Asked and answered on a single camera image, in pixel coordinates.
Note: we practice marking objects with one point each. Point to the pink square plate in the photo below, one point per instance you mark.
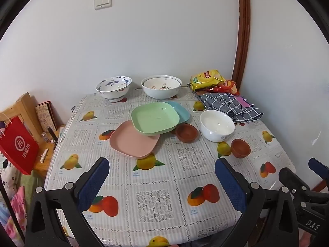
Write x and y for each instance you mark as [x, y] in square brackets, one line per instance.
[128, 141]

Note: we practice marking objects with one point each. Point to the brown wooden door frame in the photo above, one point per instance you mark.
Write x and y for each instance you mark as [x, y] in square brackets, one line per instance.
[244, 30]

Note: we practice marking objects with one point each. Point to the thin black rod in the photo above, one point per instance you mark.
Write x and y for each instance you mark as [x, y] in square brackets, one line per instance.
[11, 211]

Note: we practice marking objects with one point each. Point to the small white tube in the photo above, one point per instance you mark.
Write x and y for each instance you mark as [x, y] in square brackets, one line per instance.
[44, 155]

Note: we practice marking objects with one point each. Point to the spotted white cloth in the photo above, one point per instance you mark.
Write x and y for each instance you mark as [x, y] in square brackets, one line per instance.
[9, 177]

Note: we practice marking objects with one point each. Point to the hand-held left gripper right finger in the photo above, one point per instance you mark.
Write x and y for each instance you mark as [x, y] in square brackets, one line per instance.
[230, 182]

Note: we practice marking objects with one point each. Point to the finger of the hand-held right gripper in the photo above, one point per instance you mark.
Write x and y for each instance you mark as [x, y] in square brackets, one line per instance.
[318, 166]
[287, 176]

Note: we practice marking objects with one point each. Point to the green square plate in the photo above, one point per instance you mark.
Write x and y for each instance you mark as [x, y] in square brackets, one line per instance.
[154, 118]

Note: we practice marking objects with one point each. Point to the patterned flat box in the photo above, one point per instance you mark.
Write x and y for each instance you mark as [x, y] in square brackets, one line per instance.
[46, 115]

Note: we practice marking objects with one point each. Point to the blue square plate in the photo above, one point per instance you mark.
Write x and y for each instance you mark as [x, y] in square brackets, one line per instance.
[183, 113]

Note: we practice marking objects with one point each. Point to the white light switch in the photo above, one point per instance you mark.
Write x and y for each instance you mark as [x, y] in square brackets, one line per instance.
[102, 1]

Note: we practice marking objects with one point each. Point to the wooden chair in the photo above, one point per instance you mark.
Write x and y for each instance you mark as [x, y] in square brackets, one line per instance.
[25, 105]

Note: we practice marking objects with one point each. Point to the red paper bag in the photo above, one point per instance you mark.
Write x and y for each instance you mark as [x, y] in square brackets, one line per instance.
[18, 146]

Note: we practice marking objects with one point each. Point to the small brown bowl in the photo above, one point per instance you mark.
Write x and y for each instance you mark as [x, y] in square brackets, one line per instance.
[240, 149]
[186, 133]

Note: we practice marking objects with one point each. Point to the red snack bag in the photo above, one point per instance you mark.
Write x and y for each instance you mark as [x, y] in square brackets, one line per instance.
[228, 85]

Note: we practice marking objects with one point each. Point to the white bowl grey scroll print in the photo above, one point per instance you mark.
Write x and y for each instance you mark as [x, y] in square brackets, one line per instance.
[216, 126]

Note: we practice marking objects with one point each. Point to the blue patterned white bowl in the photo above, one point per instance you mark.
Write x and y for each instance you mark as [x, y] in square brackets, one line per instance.
[113, 92]

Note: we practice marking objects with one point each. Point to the yellow snack bag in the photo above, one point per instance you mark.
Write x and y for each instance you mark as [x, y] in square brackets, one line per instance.
[205, 79]

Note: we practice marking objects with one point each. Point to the large white bowl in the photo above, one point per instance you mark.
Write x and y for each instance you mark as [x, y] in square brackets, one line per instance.
[159, 92]

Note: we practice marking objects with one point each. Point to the pink floral cloth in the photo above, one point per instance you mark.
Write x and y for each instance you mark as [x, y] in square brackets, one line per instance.
[19, 211]

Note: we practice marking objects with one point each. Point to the fruit print tablecloth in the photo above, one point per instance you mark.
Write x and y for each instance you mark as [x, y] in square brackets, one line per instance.
[167, 185]

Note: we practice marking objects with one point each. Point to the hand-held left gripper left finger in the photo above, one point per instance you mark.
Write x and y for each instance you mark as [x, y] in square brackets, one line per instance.
[95, 182]

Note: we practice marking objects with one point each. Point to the brown wooden baseboard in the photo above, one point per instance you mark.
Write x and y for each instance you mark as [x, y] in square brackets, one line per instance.
[320, 187]

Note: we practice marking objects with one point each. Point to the small wooden side table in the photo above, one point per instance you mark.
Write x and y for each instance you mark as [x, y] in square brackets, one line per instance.
[45, 166]

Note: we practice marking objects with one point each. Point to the grey checked cloth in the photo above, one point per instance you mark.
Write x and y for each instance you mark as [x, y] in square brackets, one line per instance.
[223, 103]

